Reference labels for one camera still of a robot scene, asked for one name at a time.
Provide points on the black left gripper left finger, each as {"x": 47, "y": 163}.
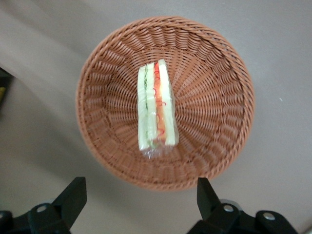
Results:
{"x": 70, "y": 200}

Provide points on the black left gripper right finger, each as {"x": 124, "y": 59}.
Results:
{"x": 209, "y": 204}

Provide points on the triangle sandwich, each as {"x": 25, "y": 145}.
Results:
{"x": 156, "y": 104}

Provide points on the brown round wicker basket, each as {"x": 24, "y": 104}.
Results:
{"x": 207, "y": 109}

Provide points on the black food warmer display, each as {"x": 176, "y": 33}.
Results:
{"x": 3, "y": 83}

